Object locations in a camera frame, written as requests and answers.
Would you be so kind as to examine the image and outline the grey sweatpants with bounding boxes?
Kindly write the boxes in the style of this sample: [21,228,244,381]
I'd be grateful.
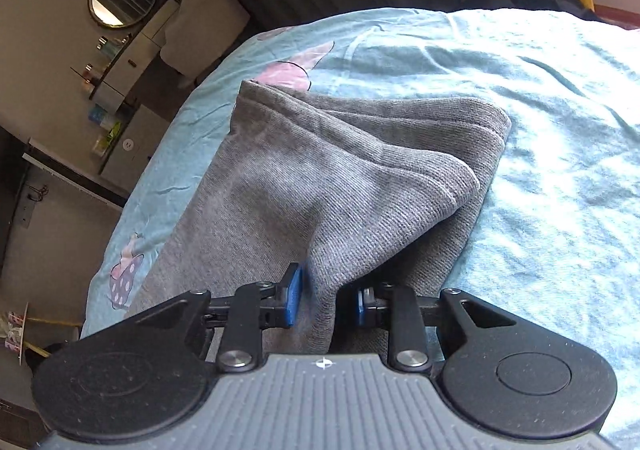
[130,81,511,354]

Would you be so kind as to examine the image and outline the white bedside drawer cabinet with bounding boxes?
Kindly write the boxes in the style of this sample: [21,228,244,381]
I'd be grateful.
[100,106,169,192]

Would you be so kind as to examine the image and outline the light blue bed sheet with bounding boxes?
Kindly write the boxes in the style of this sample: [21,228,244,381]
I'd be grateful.
[82,8,639,449]

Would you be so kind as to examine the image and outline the cream shell-back chair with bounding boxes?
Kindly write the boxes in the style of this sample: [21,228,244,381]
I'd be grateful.
[160,0,250,90]

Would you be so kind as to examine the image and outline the white vanity desk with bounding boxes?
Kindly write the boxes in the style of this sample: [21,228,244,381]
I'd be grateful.
[89,0,181,114]

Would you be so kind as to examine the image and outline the yellow-legged side table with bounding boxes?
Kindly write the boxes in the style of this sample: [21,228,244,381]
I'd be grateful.
[0,301,84,366]

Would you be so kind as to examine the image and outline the blue white canister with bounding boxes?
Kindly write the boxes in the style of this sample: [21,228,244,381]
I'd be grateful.
[88,105,115,131]

